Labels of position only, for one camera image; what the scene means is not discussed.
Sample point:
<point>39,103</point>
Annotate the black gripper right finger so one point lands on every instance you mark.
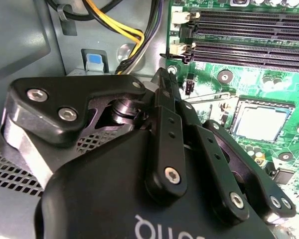
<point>209,170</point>

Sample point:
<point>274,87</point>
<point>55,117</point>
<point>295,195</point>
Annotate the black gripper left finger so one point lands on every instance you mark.
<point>89,85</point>

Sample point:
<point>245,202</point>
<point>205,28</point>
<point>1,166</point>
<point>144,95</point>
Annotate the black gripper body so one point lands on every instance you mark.
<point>89,196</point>

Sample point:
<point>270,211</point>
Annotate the silver CPU plate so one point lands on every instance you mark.
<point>261,123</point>

